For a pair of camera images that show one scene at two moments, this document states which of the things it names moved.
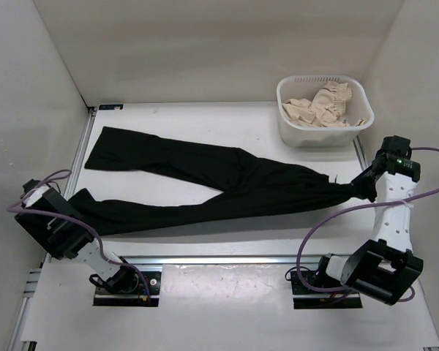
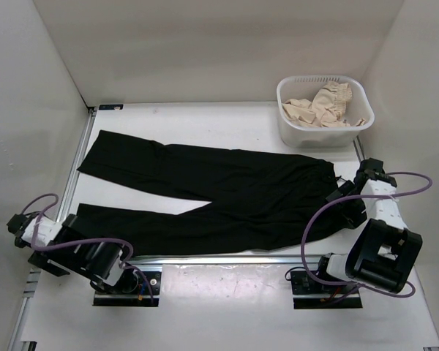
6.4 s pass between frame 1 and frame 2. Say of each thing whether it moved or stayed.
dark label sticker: stayed
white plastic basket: stayed
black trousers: moved
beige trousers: stayed
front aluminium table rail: stayed
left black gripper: moved
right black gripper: moved
